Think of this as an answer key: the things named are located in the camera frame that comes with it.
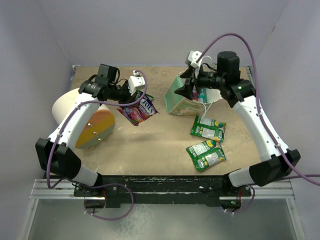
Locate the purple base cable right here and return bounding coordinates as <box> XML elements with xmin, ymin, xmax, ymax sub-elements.
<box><xmin>223</xmin><ymin>186</ymin><xmax>256</xmax><ymax>215</ymax></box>

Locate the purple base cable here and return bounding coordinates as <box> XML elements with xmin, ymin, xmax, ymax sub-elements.
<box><xmin>223</xmin><ymin>186</ymin><xmax>256</xmax><ymax>215</ymax></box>
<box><xmin>83</xmin><ymin>183</ymin><xmax>136</xmax><ymax>221</ymax></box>

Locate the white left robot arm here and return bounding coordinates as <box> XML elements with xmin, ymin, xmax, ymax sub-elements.
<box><xmin>35</xmin><ymin>64</ymin><xmax>148</xmax><ymax>196</ymax></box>

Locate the green paper gift bag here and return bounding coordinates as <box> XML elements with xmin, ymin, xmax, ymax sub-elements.
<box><xmin>164</xmin><ymin>72</ymin><xmax>222</xmax><ymax>116</ymax></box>

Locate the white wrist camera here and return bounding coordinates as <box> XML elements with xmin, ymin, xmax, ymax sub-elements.
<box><xmin>185</xmin><ymin>50</ymin><xmax>202</xmax><ymax>68</ymax></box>
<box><xmin>128</xmin><ymin>70</ymin><xmax>146</xmax><ymax>96</ymax></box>

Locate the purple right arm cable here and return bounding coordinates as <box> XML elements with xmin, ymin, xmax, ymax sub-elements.
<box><xmin>198</xmin><ymin>33</ymin><xmax>320</xmax><ymax>187</ymax></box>

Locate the purple Fox's bag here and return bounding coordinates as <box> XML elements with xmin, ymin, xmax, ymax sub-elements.
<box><xmin>117</xmin><ymin>95</ymin><xmax>158</xmax><ymax>126</ymax></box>

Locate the teal snack packet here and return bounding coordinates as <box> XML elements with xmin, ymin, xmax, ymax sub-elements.
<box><xmin>198</xmin><ymin>88</ymin><xmax>207</xmax><ymax>104</ymax></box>

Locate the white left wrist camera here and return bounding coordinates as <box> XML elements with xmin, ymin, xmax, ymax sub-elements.
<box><xmin>128</xmin><ymin>70</ymin><xmax>146</xmax><ymax>96</ymax></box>

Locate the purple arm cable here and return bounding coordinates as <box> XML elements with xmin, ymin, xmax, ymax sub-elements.
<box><xmin>46</xmin><ymin>69</ymin><xmax>148</xmax><ymax>190</ymax></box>
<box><xmin>198</xmin><ymin>33</ymin><xmax>320</xmax><ymax>187</ymax></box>

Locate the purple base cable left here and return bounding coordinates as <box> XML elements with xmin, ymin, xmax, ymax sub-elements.
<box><xmin>83</xmin><ymin>183</ymin><xmax>136</xmax><ymax>221</ymax></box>

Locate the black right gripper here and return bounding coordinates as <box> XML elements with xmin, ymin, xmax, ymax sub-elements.
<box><xmin>174</xmin><ymin>64</ymin><xmax>225</xmax><ymax>101</ymax></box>

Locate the white orange toy drawer box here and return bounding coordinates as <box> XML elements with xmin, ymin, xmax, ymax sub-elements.
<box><xmin>52</xmin><ymin>88</ymin><xmax>116</xmax><ymax>149</ymax></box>

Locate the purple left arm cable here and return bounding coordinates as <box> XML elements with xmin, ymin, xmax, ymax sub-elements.
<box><xmin>46</xmin><ymin>69</ymin><xmax>148</xmax><ymax>190</ymax></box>

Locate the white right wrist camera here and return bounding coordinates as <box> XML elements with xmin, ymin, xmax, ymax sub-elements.
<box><xmin>185</xmin><ymin>50</ymin><xmax>202</xmax><ymax>68</ymax></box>

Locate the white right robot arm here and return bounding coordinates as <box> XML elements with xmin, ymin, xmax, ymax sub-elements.
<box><xmin>174</xmin><ymin>50</ymin><xmax>301</xmax><ymax>196</ymax></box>

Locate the green snack packet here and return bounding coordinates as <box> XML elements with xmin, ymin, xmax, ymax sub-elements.
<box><xmin>190</xmin><ymin>115</ymin><xmax>226</xmax><ymax>143</ymax></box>
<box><xmin>145</xmin><ymin>94</ymin><xmax>154</xmax><ymax>102</ymax></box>
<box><xmin>185</xmin><ymin>139</ymin><xmax>226</xmax><ymax>172</ymax></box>

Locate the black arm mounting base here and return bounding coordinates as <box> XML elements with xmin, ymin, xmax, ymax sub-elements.
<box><xmin>74</xmin><ymin>175</ymin><xmax>252</xmax><ymax>208</ymax></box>

